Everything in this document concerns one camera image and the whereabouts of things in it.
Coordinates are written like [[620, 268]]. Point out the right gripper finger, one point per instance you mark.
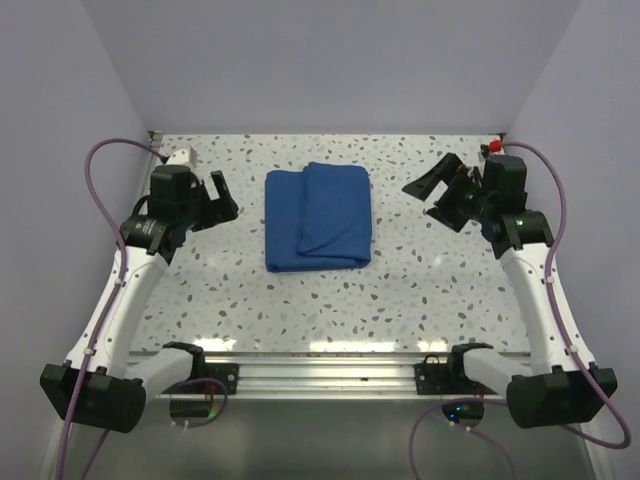
[[449, 213], [445, 170]]

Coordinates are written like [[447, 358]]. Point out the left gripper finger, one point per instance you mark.
[[228, 210], [220, 185]]

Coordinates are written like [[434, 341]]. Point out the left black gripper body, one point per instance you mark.
[[202, 212]]

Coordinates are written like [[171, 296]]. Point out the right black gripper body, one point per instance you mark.
[[464, 196]]

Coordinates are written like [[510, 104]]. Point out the blue surgical drape cloth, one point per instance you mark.
[[318, 219]]

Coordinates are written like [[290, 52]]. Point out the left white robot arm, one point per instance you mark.
[[95, 386]]

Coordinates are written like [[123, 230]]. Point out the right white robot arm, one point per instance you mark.
[[562, 383]]

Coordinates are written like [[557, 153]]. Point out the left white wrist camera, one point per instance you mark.
[[186, 157]]

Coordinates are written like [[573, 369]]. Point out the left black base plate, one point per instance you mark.
[[225, 372]]

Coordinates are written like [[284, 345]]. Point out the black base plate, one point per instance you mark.
[[225, 372], [439, 377]]

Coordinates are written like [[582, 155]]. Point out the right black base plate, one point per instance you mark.
[[439, 377]]

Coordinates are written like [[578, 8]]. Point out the aluminium mounting rail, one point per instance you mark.
[[327, 376]]

